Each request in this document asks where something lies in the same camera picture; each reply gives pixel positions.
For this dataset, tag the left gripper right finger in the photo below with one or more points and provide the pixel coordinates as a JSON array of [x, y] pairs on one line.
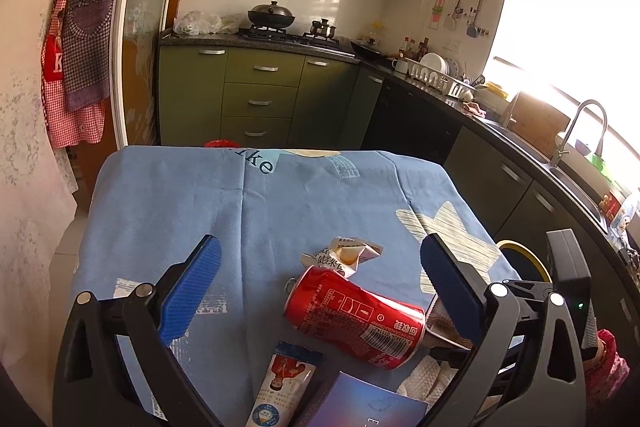
[[525, 366]]

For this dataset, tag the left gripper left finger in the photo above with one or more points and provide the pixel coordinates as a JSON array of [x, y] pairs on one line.
[[92, 385]]

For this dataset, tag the white paper towel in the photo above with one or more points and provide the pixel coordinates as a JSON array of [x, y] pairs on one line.
[[428, 381]]

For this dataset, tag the red soda can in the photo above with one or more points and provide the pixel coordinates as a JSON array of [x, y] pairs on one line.
[[377, 330]]

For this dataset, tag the purple cream box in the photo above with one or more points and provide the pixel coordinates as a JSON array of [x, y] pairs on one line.
[[349, 401]]

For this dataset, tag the white pink wrapper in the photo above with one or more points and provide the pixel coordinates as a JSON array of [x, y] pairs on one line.
[[343, 255]]

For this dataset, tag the yellow rimmed trash bin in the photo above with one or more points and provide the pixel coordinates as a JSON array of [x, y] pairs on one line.
[[524, 261]]

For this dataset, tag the person right hand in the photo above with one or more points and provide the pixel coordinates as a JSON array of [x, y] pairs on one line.
[[597, 344]]

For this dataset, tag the pink floral sleeve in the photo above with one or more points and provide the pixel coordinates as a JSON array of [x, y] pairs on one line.
[[604, 374]]

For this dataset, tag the blue patterned tablecloth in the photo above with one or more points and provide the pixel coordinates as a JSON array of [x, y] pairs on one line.
[[268, 208]]

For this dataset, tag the wooden cutting board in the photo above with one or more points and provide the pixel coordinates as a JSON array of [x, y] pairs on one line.
[[537, 122]]

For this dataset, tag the red bucket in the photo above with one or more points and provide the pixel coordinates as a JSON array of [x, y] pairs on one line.
[[221, 143]]

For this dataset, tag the green lower cabinets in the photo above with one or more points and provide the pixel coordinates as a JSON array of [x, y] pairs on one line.
[[261, 98]]

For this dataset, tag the white dish rack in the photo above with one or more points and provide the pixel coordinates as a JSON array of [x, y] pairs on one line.
[[432, 70]]

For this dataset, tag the white mug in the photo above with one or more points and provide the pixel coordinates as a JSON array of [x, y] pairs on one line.
[[400, 65]]

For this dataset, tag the red checked apron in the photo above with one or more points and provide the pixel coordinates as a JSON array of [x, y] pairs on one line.
[[65, 128]]

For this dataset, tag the clear plastic bag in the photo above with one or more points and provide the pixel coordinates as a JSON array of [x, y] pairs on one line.
[[198, 23]]

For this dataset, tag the purple checked apron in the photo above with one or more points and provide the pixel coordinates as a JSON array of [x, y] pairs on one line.
[[86, 34]]

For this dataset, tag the gas stove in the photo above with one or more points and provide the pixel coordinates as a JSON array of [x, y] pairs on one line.
[[281, 36]]

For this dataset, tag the black wok with lid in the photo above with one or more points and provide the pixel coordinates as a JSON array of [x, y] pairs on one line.
[[272, 15]]

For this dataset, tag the small black kettle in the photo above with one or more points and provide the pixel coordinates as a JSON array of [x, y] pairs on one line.
[[322, 29]]

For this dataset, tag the glass sliding door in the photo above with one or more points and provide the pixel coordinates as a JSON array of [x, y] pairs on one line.
[[135, 33]]

